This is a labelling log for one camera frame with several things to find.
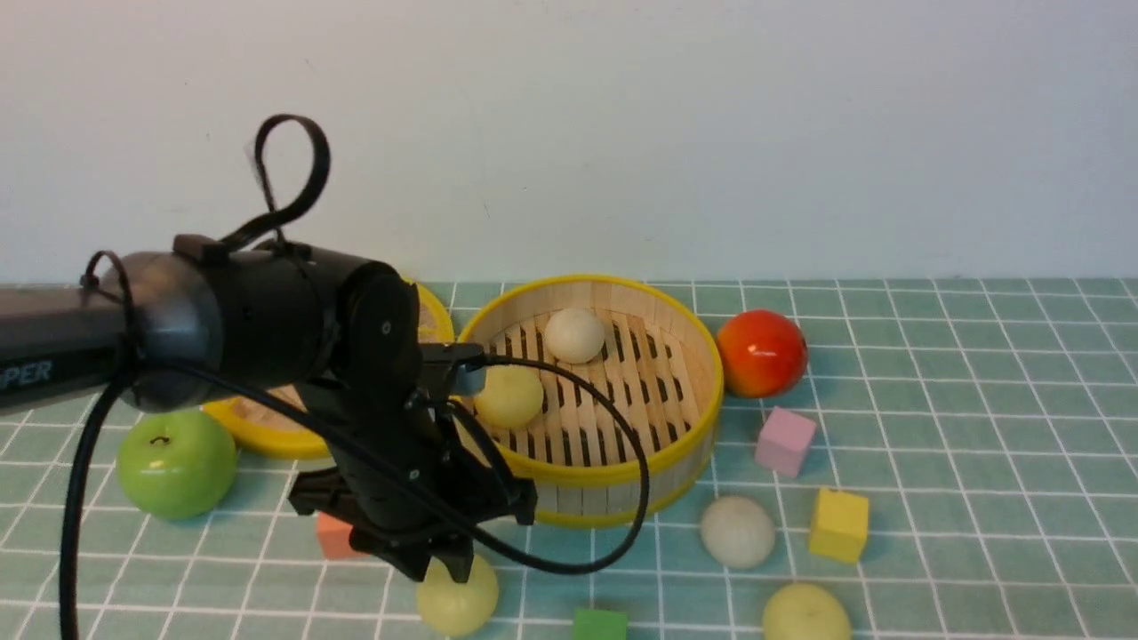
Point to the pale yellow bun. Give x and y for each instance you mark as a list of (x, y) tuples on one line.
[(511, 398), (805, 611), (457, 609)]

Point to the orange cube block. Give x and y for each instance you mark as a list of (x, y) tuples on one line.
[(334, 538)]

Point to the green cube block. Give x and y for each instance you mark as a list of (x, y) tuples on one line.
[(599, 624)]

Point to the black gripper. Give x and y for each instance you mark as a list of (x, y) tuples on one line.
[(414, 475)]

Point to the yellow cube block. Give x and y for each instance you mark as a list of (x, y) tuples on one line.
[(840, 524)]

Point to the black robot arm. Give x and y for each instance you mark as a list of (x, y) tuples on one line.
[(168, 330)]

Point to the green toy apple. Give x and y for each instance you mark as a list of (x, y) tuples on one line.
[(177, 465)]

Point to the yellow bamboo steamer tray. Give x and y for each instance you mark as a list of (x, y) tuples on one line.
[(661, 370)]

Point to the white bun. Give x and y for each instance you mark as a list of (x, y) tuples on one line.
[(737, 532), (574, 335)]

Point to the red orange toy tomato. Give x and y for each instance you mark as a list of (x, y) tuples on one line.
[(763, 354)]

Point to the yellow bamboo steamer lid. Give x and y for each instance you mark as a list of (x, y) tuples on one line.
[(264, 432)]

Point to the pink cube block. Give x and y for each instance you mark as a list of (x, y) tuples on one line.
[(784, 442)]

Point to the green checked tablecloth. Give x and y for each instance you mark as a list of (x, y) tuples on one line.
[(991, 423)]

